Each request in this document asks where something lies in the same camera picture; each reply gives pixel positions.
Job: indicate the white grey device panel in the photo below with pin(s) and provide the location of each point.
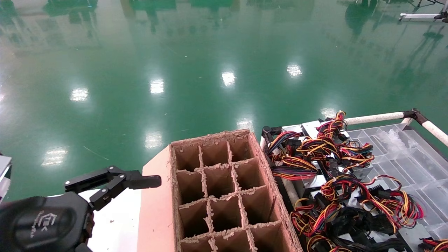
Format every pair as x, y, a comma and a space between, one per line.
4, 175

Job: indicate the pink flat board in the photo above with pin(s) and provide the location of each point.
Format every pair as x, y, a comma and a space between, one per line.
154, 210

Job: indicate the clear plastic compartment tray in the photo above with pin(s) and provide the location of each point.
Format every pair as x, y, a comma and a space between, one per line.
413, 157

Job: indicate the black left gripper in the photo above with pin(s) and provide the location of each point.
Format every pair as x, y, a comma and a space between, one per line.
42, 224

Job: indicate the brown cardboard divider box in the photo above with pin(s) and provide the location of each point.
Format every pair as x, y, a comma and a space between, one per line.
218, 176

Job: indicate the white metal base rail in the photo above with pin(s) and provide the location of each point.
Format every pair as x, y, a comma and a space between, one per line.
416, 16

